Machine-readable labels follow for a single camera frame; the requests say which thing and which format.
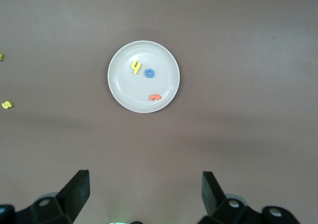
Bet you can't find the brown table mat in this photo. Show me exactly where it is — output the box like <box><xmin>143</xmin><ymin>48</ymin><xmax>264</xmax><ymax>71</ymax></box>
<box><xmin>0</xmin><ymin>0</ymin><xmax>318</xmax><ymax>224</ymax></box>

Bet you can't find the beige brown plate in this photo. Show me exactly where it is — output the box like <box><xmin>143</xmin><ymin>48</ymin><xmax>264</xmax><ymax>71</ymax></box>
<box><xmin>107</xmin><ymin>40</ymin><xmax>180</xmax><ymax>114</ymax></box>

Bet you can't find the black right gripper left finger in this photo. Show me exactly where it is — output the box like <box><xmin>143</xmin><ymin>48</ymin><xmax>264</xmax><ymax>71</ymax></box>
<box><xmin>0</xmin><ymin>169</ymin><xmax>90</xmax><ymax>224</ymax></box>

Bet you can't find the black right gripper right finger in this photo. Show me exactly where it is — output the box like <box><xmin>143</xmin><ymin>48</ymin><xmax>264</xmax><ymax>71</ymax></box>
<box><xmin>197</xmin><ymin>171</ymin><xmax>299</xmax><ymax>224</ymax></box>

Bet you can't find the yellow foam letter h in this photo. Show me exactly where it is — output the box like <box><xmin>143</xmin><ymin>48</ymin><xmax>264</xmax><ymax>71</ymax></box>
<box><xmin>131</xmin><ymin>61</ymin><xmax>142</xmax><ymax>75</ymax></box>

